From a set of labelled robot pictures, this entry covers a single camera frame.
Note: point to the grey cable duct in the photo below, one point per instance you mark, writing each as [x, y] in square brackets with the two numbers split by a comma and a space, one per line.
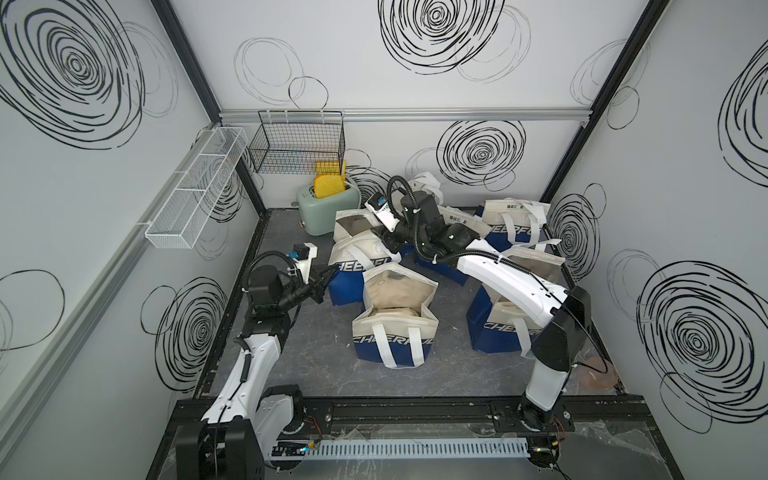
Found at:
[397, 449]

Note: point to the white wire shelf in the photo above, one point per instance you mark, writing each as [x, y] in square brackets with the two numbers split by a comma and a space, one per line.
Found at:
[182, 217]

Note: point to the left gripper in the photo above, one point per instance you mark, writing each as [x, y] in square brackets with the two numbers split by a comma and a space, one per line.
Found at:
[316, 286]

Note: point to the takeout bag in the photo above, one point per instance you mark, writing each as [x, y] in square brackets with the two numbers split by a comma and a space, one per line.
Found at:
[498, 325]
[514, 221]
[397, 328]
[427, 182]
[471, 218]
[356, 250]

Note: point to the black wire basket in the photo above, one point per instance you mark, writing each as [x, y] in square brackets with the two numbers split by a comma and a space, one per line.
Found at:
[298, 142]

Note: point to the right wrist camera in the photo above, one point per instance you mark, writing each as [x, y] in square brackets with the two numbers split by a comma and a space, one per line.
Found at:
[379, 206]

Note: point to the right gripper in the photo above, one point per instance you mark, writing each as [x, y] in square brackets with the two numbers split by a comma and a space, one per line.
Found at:
[386, 237]

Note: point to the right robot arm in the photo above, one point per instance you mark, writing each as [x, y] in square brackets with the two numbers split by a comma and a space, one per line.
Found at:
[413, 218]

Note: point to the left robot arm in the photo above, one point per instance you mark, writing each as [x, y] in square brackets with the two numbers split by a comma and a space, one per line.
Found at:
[235, 437]

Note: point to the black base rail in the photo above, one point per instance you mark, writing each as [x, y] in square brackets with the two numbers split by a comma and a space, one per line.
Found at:
[501, 413]

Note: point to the pink plastic cup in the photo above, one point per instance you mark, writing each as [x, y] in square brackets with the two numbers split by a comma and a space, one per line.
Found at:
[595, 374]

